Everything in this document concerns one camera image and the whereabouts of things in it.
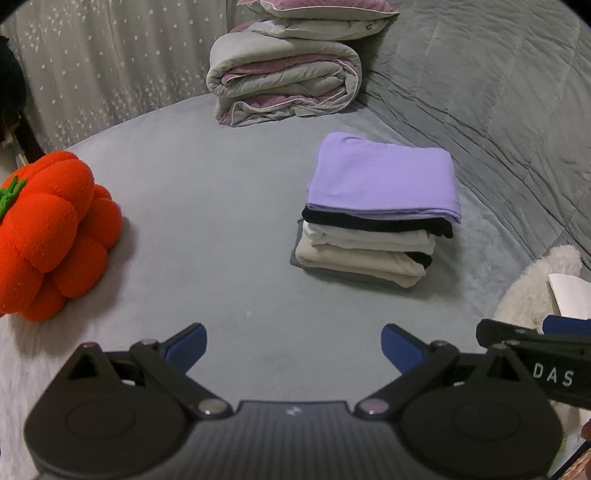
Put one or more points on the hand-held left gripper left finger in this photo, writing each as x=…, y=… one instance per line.
x=189, y=346

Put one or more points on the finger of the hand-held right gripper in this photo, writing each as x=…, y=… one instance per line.
x=512, y=334
x=568, y=325

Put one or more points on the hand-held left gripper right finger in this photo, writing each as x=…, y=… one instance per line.
x=399, y=348

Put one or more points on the white book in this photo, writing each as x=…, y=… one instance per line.
x=572, y=295

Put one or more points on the white fluffy plush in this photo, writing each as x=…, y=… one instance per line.
x=531, y=290

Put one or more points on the beige folded garment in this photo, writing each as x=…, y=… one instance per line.
x=360, y=263

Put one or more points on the grey bed sheet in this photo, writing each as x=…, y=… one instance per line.
x=207, y=230

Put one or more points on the black folded garment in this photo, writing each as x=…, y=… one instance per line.
x=369, y=224

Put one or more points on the grey quilted blanket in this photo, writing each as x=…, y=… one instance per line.
x=485, y=115

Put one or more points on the grey star-print curtain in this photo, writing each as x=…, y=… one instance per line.
x=115, y=69

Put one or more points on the folded grey and purple quilt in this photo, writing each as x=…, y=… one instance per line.
x=286, y=69

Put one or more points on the dark hanging clothing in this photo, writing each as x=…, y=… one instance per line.
x=9, y=83

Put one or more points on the purple and grey pillow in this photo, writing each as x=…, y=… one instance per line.
x=318, y=14

